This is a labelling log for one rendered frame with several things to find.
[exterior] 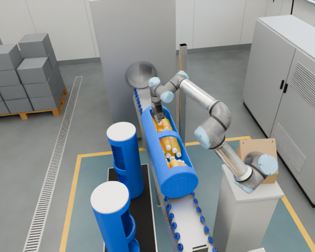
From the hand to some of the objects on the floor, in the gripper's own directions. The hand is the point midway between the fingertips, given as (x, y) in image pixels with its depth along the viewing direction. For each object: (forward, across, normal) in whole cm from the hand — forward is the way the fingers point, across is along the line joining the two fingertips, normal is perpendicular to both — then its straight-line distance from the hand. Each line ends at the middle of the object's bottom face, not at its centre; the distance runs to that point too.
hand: (159, 122), depth 185 cm
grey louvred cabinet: (+164, -184, -86) cm, 261 cm away
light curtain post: (+154, -28, -62) cm, 169 cm away
